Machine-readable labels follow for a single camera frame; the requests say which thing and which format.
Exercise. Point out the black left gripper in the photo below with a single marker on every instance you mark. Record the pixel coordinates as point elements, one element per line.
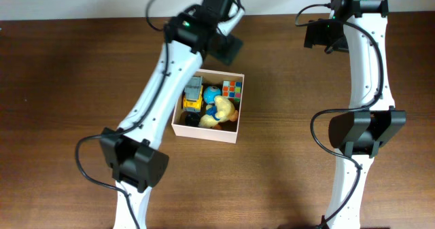
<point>225,42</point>

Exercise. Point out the colourful puzzle cube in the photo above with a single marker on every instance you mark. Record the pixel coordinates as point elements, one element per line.
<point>232,90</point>

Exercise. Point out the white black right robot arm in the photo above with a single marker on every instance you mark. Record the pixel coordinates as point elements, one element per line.
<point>356,133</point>

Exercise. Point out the beige cardboard box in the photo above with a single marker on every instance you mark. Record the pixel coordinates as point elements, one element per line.
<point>229,130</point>

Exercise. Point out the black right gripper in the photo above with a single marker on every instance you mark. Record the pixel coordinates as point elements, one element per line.
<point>316,37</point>

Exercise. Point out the blue ball toy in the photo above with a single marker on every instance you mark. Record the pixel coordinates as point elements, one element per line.
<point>210,93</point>

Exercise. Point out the black round lid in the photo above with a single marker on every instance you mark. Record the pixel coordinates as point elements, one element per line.
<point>192,119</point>

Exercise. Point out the yellow grey toy truck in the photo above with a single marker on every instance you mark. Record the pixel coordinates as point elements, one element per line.
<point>193,95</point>

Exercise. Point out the yellow plush duck toy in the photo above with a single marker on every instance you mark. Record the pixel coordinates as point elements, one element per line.
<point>222,110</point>

